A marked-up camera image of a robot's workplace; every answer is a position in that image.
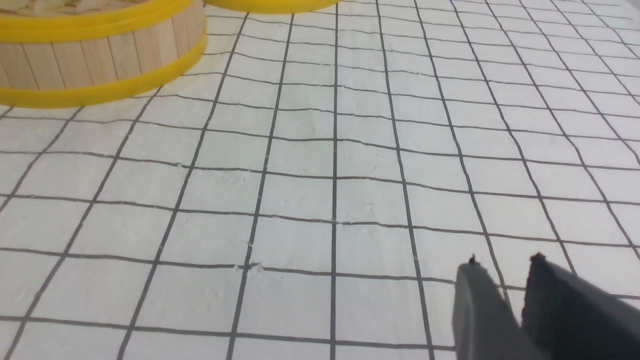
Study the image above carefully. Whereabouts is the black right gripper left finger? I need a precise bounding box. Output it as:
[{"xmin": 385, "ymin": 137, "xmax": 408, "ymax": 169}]
[{"xmin": 452, "ymin": 255, "xmax": 551, "ymax": 360}]

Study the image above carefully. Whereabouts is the bamboo steamer lid yellow rim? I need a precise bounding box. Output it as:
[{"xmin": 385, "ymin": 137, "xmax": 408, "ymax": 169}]
[{"xmin": 203, "ymin": 0, "xmax": 339, "ymax": 15}]

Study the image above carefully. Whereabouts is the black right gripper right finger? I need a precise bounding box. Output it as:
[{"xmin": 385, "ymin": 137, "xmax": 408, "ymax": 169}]
[{"xmin": 521, "ymin": 253, "xmax": 640, "ymax": 360}]

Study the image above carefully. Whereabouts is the white grid tablecloth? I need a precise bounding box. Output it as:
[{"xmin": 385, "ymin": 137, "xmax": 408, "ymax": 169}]
[{"xmin": 0, "ymin": 0, "xmax": 640, "ymax": 360}]

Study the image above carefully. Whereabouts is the bamboo steamer tray yellow rim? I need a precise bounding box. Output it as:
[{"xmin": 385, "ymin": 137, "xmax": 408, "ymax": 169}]
[{"xmin": 0, "ymin": 0, "xmax": 208, "ymax": 109}]

